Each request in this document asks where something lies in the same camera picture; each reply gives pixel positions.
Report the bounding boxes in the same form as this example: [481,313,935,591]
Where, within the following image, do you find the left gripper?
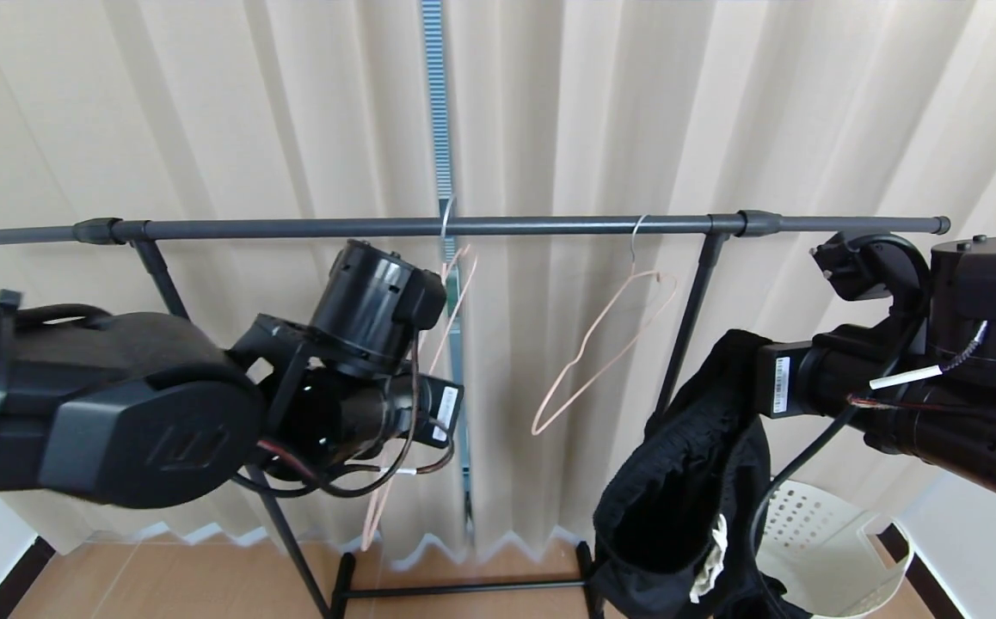
[290,374,465,467]

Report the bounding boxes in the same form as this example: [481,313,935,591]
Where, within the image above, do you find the black clothes rack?
[0,209,952,619]

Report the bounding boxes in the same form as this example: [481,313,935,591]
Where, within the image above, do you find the beige curtain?
[0,0,996,551]

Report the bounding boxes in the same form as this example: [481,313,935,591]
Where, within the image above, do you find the pink clothes hanger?
[360,196,479,553]
[532,215,679,437]

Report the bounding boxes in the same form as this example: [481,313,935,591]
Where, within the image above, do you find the black shorts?
[588,329,813,619]

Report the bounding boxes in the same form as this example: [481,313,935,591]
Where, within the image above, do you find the white laundry basket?
[756,480,916,619]

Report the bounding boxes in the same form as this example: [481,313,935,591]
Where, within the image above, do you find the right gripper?
[754,322,996,510]

